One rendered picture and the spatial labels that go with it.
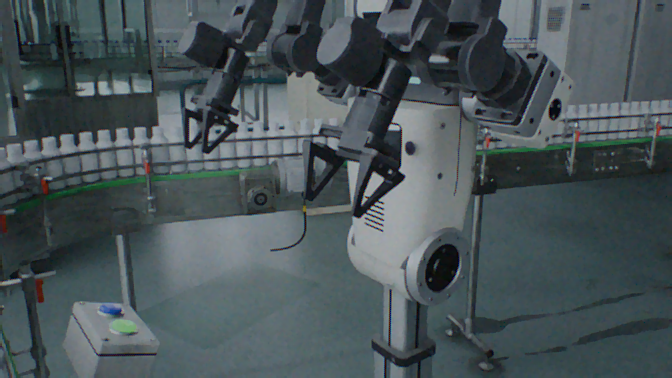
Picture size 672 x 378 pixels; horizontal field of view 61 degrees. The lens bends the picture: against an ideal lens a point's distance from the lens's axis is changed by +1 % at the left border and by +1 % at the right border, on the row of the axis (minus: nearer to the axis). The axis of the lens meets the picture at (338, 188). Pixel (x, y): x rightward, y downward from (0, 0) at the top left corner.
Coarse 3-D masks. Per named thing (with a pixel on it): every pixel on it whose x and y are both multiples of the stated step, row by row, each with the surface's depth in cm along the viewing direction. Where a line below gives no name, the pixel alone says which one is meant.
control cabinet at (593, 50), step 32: (544, 0) 588; (576, 0) 553; (608, 0) 565; (544, 32) 592; (576, 32) 562; (608, 32) 575; (576, 64) 573; (608, 64) 585; (576, 96) 583; (608, 96) 596
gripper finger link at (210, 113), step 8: (200, 104) 104; (208, 104) 102; (208, 112) 100; (216, 112) 101; (208, 120) 101; (216, 120) 102; (224, 120) 103; (208, 128) 101; (232, 128) 103; (224, 136) 103; (216, 144) 103; (208, 152) 103
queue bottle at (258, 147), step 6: (258, 126) 210; (258, 132) 211; (264, 132) 212; (252, 144) 212; (258, 144) 211; (264, 144) 212; (252, 150) 213; (258, 150) 212; (264, 150) 213; (258, 162) 213; (264, 162) 214
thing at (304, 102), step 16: (288, 80) 488; (304, 80) 439; (288, 96) 494; (304, 96) 443; (320, 96) 446; (288, 112) 497; (304, 112) 447; (320, 112) 450; (336, 112) 454; (320, 208) 472; (336, 208) 477
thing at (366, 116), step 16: (368, 96) 71; (352, 112) 71; (368, 112) 70; (384, 112) 71; (320, 128) 74; (336, 128) 71; (352, 128) 70; (368, 128) 70; (384, 128) 71; (384, 144) 68
